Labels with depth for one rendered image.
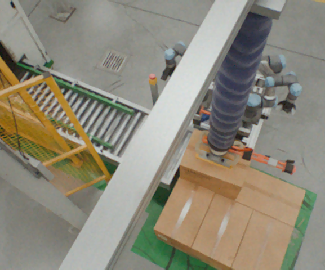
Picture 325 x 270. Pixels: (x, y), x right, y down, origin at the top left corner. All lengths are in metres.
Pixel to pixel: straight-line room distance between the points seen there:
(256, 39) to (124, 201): 1.12
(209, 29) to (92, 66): 4.02
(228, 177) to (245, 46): 1.64
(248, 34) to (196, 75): 0.70
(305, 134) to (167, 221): 2.14
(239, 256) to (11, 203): 2.68
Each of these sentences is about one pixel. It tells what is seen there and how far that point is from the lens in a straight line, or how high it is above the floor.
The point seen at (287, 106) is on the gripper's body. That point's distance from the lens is 2.70.
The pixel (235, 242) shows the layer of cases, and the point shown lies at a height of 0.54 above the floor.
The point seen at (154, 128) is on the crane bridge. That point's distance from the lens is 0.95.
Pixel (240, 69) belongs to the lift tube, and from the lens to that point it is 1.90.
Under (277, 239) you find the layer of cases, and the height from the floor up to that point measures 0.54.
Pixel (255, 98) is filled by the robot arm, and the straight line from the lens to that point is 3.16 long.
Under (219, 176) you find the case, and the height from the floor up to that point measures 0.94.
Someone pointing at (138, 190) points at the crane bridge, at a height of 3.05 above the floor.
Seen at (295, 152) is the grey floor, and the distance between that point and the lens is 4.44.
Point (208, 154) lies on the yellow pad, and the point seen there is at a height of 1.10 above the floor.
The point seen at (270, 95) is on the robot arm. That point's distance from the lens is 3.15.
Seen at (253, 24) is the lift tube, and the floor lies 2.72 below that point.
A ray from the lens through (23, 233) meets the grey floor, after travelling 4.35.
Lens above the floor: 3.89
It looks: 64 degrees down
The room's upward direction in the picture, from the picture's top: 6 degrees counter-clockwise
